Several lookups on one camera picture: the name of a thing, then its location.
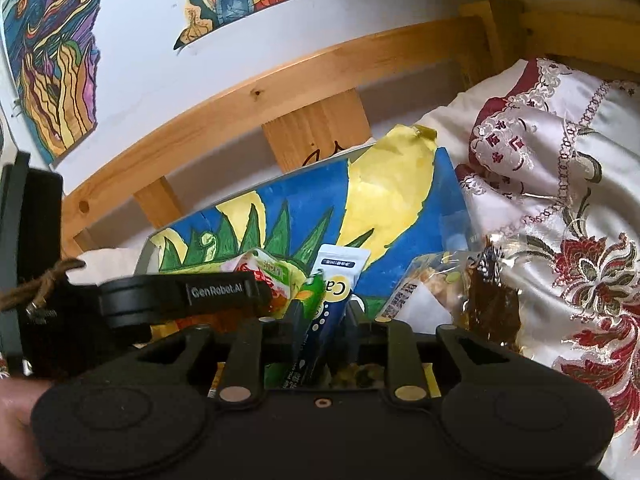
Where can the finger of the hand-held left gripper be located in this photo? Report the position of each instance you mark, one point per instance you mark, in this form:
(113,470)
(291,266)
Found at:
(215,294)

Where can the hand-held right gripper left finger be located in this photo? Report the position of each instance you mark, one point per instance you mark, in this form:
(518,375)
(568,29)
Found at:
(250,355)

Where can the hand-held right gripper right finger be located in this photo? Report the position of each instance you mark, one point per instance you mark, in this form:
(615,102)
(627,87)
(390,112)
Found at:
(356,322)

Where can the blue sachet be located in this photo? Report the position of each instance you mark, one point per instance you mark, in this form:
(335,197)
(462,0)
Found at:
(332,285)

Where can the orange snack packet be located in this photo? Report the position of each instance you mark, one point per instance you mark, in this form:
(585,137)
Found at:
(260,270)

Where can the green stick packet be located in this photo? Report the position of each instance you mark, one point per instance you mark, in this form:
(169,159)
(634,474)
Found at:
(310,295)

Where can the clear mixed nut packet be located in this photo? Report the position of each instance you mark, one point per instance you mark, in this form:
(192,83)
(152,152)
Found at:
(440,285)

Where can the person's left hand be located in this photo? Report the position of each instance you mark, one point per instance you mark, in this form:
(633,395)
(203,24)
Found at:
(17,430)

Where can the cream pillow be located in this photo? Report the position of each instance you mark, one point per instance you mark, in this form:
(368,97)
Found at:
(110,260)
(460,105)

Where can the dinosaur drawing sheet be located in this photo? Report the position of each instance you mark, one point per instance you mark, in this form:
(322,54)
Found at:
(400,185)

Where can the floral satin blanket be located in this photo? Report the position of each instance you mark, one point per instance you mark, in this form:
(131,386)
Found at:
(575,310)

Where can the wall poster purple swirls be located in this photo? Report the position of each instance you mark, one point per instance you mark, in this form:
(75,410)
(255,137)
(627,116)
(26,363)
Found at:
(55,60)

